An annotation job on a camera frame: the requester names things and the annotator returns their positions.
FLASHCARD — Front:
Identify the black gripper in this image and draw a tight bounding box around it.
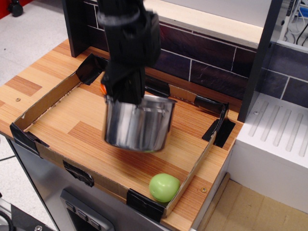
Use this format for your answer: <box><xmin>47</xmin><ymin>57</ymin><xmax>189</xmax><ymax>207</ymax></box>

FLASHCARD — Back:
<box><xmin>101</xmin><ymin>11</ymin><xmax>161</xmax><ymax>105</ymax></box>

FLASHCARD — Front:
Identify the stainless steel pot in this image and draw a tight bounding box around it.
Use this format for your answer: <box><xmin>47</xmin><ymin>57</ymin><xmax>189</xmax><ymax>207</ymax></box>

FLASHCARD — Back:
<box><xmin>103</xmin><ymin>95</ymin><xmax>177</xmax><ymax>153</ymax></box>

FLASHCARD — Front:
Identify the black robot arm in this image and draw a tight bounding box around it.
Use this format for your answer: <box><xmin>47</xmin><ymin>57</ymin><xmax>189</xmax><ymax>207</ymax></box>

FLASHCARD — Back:
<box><xmin>97</xmin><ymin>0</ymin><xmax>161</xmax><ymax>105</ymax></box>

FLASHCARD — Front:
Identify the cardboard fence with black tape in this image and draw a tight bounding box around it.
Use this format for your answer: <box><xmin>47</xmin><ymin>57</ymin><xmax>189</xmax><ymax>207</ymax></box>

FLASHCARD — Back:
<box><xmin>11</xmin><ymin>54</ymin><xmax>242</xmax><ymax>228</ymax></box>

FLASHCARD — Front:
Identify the salmon sushi toy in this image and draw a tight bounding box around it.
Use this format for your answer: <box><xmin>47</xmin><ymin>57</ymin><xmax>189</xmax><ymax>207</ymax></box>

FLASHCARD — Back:
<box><xmin>100</xmin><ymin>84</ymin><xmax>107</xmax><ymax>95</ymax></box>

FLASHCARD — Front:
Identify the green toy apple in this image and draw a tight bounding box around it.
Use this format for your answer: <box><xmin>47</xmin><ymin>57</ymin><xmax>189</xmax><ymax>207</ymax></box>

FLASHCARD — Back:
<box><xmin>149</xmin><ymin>173</ymin><xmax>180</xmax><ymax>203</ymax></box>

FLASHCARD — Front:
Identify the black caster wheel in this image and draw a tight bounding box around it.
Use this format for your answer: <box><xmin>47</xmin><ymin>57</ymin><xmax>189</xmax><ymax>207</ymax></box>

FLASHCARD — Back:
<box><xmin>7</xmin><ymin>0</ymin><xmax>24</xmax><ymax>17</ymax></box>

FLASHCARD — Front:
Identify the grey oven control panel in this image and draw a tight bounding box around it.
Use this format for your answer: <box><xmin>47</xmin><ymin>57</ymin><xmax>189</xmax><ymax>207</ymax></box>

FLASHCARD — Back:
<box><xmin>60</xmin><ymin>190</ymin><xmax>115</xmax><ymax>231</ymax></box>

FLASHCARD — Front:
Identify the white drying rack counter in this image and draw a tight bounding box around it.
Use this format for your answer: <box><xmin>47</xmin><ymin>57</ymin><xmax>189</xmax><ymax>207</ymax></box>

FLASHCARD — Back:
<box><xmin>228</xmin><ymin>94</ymin><xmax>308</xmax><ymax>213</ymax></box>

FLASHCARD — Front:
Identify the white cables bundle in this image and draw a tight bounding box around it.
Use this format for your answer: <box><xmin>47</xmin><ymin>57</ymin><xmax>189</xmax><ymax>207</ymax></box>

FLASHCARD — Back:
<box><xmin>279</xmin><ymin>0</ymin><xmax>308</xmax><ymax>46</ymax></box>

